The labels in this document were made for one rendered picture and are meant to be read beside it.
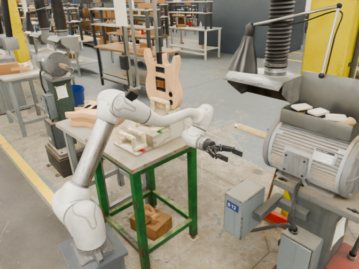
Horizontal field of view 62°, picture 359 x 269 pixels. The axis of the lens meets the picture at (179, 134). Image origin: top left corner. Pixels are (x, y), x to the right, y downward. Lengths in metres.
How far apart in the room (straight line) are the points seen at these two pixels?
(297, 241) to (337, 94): 0.63
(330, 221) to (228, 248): 1.35
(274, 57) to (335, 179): 0.57
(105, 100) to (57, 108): 1.99
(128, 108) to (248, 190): 0.67
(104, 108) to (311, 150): 1.00
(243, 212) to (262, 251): 1.37
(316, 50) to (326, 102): 0.91
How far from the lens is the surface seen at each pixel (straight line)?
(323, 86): 1.37
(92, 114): 2.47
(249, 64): 1.30
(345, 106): 1.36
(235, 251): 2.59
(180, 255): 2.54
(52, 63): 3.41
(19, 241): 3.03
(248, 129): 1.51
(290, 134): 1.31
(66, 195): 1.67
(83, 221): 1.51
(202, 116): 1.84
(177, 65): 1.97
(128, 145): 2.09
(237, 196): 1.27
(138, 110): 1.48
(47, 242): 2.91
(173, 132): 2.12
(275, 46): 1.40
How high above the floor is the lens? 1.88
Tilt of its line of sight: 25 degrees down
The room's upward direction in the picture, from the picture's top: 2 degrees counter-clockwise
